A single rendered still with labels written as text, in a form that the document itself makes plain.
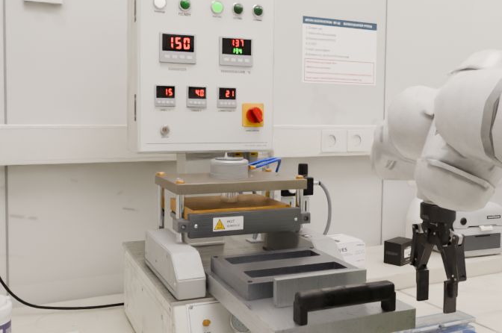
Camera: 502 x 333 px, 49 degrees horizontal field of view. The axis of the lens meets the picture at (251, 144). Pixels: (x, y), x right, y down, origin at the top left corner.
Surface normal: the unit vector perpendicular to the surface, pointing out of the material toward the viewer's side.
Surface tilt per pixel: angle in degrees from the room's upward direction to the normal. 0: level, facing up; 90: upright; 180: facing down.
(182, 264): 41
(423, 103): 66
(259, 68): 90
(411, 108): 76
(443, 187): 120
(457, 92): 59
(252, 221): 90
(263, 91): 90
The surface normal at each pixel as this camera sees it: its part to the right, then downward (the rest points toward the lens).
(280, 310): 0.01, -1.00
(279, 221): 0.39, 0.05
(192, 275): 0.26, -0.72
